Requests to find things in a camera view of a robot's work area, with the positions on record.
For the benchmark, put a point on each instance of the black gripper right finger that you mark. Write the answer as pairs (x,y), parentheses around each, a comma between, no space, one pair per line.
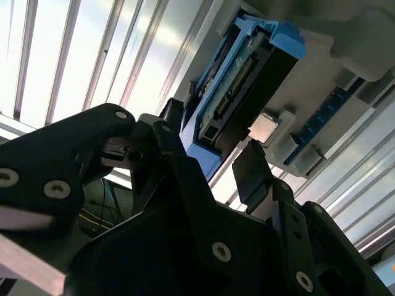
(253,179)

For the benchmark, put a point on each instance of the hard disk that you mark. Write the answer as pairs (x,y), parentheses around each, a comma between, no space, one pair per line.
(262,92)

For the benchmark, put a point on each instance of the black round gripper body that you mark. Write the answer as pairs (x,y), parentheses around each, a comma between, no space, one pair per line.
(139,262)

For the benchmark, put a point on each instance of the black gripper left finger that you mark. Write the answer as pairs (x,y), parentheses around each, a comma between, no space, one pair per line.
(55,160)

